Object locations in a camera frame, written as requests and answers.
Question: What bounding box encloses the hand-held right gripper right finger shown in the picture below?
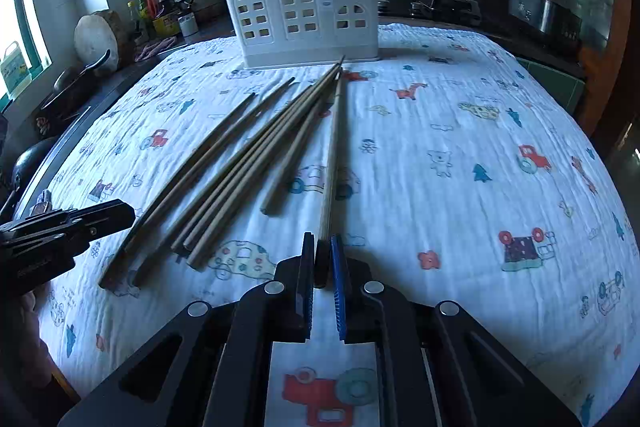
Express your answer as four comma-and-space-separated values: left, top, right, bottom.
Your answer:
330, 234, 583, 427

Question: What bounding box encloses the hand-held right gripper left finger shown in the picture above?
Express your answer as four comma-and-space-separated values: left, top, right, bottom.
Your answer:
57, 231, 317, 427

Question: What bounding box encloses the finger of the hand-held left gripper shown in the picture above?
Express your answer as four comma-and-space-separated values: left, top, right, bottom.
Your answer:
50, 199, 137, 239
0, 213, 99, 261

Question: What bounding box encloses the single light wooden chopstick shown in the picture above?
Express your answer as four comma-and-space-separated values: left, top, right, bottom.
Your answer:
314, 69, 347, 290

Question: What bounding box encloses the group of brown wooden chopsticks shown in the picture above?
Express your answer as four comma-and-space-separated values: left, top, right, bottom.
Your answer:
97, 54, 347, 290

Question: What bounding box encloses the white plastic utensil holder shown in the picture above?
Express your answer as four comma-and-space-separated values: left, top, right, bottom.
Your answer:
220, 0, 382, 69

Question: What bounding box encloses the person's left hand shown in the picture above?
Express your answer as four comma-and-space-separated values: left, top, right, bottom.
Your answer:
15, 288, 58, 388

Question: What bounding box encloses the black round pan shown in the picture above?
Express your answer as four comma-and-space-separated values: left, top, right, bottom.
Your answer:
11, 137, 59, 190

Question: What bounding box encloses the white printed cloth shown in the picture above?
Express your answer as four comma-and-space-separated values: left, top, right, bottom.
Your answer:
12, 23, 640, 427

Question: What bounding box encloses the pink rag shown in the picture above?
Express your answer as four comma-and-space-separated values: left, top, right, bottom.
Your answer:
134, 36, 179, 60

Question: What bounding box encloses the round wooden chopping block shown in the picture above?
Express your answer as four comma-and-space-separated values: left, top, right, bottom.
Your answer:
74, 9, 124, 72

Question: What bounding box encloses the window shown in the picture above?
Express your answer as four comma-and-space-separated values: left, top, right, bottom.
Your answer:
0, 0, 54, 102

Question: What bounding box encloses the yellow label oil bottle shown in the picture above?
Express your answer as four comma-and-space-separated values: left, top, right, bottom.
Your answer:
148, 0, 182, 38

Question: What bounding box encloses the green seasoning bottle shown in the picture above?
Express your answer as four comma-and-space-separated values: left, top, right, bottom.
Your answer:
126, 0, 150, 38

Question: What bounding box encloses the small white jar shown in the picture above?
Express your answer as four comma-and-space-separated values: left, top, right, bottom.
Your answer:
178, 13, 200, 38

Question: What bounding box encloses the gas stove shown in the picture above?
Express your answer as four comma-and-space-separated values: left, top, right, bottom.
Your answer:
377, 0, 484, 26

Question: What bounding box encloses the wooden glass door cabinet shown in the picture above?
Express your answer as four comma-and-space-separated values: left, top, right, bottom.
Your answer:
525, 0, 640, 135

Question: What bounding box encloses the steel wok with black handle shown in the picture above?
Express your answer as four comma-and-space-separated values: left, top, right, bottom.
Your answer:
39, 49, 112, 120

